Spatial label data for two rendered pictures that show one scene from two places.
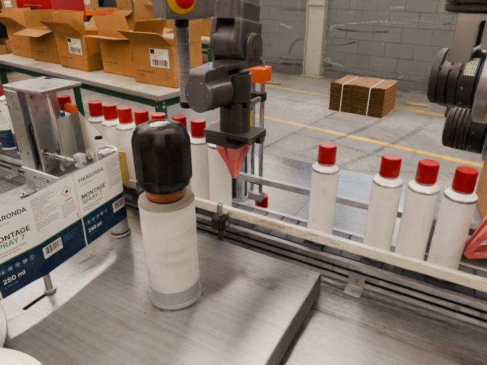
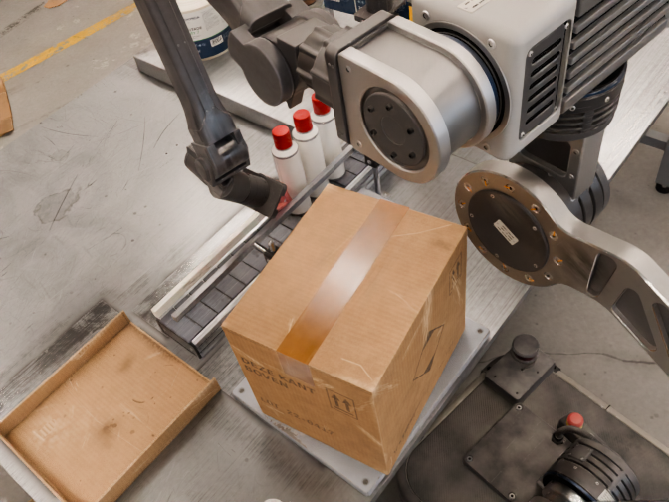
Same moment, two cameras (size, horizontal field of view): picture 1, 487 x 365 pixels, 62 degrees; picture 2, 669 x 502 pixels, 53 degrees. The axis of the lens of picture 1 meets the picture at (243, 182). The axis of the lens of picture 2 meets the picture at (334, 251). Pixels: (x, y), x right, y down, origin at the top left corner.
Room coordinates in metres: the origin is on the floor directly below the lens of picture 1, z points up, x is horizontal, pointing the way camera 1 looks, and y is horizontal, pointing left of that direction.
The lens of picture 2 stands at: (0.96, -1.27, 1.88)
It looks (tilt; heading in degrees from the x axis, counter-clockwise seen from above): 50 degrees down; 109
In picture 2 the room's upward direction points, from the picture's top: 12 degrees counter-clockwise
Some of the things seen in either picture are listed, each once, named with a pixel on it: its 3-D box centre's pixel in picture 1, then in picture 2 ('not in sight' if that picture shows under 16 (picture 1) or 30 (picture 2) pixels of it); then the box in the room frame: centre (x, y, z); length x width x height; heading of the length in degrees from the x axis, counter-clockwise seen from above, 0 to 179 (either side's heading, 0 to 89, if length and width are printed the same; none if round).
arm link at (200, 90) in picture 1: (222, 71); not in sight; (0.69, 0.04, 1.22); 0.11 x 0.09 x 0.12; 142
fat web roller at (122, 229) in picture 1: (114, 193); not in sight; (0.72, 0.26, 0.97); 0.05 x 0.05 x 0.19
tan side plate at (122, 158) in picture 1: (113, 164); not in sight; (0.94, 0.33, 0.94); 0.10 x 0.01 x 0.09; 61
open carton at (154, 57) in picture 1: (168, 51); not in sight; (2.65, 0.47, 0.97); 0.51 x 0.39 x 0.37; 147
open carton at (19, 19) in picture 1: (30, 32); not in sight; (3.72, 1.84, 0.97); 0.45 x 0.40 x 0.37; 144
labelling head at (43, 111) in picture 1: (56, 137); not in sight; (0.94, 0.46, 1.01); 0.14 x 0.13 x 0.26; 61
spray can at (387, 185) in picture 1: (383, 208); (327, 136); (0.64, -0.25, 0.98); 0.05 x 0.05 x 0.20
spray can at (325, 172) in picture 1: (322, 193); not in sight; (0.70, -0.16, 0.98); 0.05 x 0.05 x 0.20
